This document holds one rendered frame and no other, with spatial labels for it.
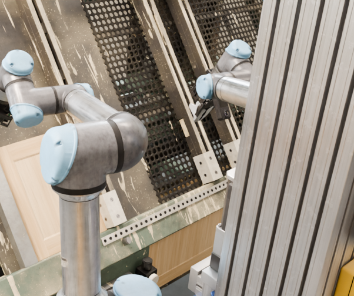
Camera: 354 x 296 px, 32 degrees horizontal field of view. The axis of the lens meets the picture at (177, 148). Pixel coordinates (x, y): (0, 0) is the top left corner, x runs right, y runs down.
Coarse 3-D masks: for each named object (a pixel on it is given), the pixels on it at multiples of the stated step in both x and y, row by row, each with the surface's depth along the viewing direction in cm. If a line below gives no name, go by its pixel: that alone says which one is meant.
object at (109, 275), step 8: (144, 248) 235; (136, 256) 233; (144, 256) 237; (120, 264) 227; (128, 264) 231; (136, 264) 235; (144, 264) 231; (104, 272) 222; (112, 272) 226; (120, 272) 229; (128, 272) 232; (136, 272) 234; (144, 272) 232; (152, 272) 233; (104, 280) 224; (112, 280) 227; (152, 280) 231; (112, 288) 220
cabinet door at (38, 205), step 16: (16, 144) 215; (32, 144) 219; (0, 160) 210; (16, 160) 214; (32, 160) 217; (16, 176) 212; (32, 176) 216; (16, 192) 210; (32, 192) 214; (48, 192) 218; (32, 208) 213; (48, 208) 217; (32, 224) 211; (48, 224) 215; (32, 240) 210; (48, 240) 213; (48, 256) 212
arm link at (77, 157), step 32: (64, 128) 124; (96, 128) 126; (64, 160) 121; (96, 160) 124; (64, 192) 125; (96, 192) 127; (64, 224) 130; (96, 224) 132; (64, 256) 133; (96, 256) 134; (64, 288) 137; (96, 288) 137
